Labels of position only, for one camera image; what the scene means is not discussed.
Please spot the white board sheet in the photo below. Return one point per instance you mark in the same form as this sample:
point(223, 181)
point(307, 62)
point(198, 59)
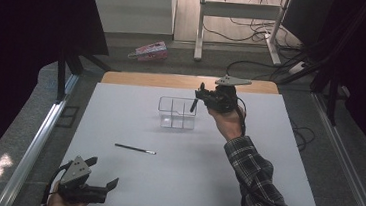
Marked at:
point(164, 181)

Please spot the white cabinet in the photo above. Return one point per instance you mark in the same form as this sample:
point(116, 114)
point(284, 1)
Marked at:
point(132, 8)

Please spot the pink box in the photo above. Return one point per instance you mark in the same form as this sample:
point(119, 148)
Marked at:
point(150, 50)

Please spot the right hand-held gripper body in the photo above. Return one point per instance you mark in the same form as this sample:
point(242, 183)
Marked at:
point(225, 98)

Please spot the black makeup brush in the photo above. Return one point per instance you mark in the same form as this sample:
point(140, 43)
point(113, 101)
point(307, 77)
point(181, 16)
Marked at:
point(193, 105)

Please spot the white power strip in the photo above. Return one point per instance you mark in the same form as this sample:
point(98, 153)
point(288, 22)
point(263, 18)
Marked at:
point(297, 69)

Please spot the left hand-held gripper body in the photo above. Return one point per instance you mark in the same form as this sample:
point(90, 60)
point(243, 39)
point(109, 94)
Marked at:
point(76, 192)

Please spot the person's right hand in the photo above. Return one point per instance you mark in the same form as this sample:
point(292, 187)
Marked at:
point(229, 123)

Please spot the wooden table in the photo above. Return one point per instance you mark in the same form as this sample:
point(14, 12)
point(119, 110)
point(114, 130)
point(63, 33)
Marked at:
point(159, 80)

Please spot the white desk frame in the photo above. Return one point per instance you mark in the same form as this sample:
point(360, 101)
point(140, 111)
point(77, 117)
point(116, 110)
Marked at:
point(239, 10)

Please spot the black metal stand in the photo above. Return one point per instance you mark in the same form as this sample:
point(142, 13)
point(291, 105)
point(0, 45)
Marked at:
point(332, 102)
point(61, 79)

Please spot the aluminium rail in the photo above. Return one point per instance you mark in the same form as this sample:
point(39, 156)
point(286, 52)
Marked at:
point(349, 167)
point(39, 137)

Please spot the clear acrylic organizer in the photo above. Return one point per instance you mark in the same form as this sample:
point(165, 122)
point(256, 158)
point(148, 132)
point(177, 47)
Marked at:
point(176, 120)

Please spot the thin black pencil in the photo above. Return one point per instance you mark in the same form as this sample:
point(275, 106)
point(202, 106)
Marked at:
point(135, 149)

